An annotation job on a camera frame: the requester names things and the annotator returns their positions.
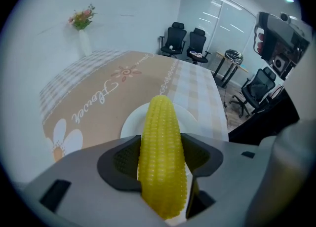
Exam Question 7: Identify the person's right hand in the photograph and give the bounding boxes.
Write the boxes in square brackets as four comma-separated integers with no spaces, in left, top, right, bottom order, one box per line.
[255,30,265,54]

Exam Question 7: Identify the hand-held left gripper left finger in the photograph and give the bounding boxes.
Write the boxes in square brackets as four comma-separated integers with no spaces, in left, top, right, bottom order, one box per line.
[23,134,168,227]

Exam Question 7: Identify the beige checked tablecloth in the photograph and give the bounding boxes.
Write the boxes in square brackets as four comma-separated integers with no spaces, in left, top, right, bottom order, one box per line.
[39,49,230,164]

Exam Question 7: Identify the white plate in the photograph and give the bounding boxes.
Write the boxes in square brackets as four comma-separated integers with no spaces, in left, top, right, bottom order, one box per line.
[120,102,199,185]

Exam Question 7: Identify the white vase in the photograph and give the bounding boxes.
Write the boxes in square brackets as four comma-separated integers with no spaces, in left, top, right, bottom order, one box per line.
[78,29,93,58]

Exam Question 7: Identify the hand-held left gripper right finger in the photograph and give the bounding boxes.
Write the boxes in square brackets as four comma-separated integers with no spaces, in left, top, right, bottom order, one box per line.
[180,132,272,224]

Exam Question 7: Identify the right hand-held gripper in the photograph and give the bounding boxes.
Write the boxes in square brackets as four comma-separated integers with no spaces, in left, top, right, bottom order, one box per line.
[253,11,313,81]

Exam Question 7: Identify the black white cable bundle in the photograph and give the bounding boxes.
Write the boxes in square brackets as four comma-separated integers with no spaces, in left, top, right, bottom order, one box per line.
[224,48,245,64]

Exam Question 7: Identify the pink flower bouquet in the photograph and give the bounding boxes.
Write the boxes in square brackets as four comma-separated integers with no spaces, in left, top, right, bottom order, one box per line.
[68,3,97,31]

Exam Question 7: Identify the small wooden side table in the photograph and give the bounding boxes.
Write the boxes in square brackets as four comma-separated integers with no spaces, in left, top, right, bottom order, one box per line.
[212,50,249,89]

